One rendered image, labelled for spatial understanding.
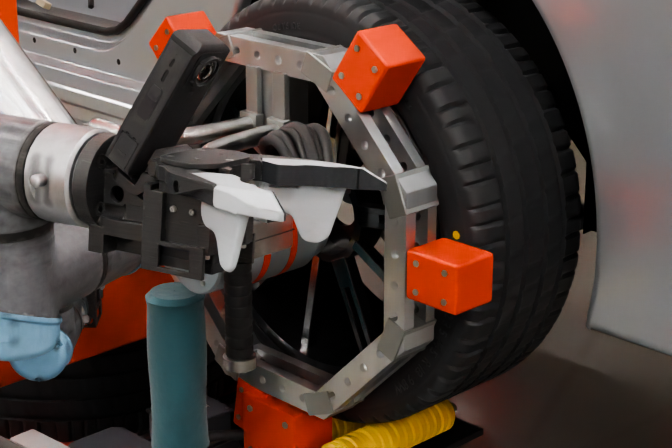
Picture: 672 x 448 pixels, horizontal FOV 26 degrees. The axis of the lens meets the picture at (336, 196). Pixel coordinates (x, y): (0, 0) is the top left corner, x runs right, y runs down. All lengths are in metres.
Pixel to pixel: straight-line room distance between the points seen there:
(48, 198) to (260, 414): 1.20
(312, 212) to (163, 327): 1.12
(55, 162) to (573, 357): 2.86
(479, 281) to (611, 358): 1.95
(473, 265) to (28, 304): 0.86
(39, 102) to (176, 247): 0.29
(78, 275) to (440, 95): 0.87
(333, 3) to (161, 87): 1.06
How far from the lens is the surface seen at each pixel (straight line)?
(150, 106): 1.03
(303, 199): 1.06
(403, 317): 1.96
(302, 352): 2.27
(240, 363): 1.88
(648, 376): 3.75
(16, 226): 1.13
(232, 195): 0.94
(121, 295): 2.52
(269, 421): 2.22
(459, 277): 1.87
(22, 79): 1.27
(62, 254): 1.18
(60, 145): 1.08
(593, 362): 3.81
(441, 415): 2.29
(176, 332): 2.17
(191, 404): 2.22
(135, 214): 1.06
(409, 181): 1.91
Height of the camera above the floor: 1.53
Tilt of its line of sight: 18 degrees down
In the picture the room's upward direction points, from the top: straight up
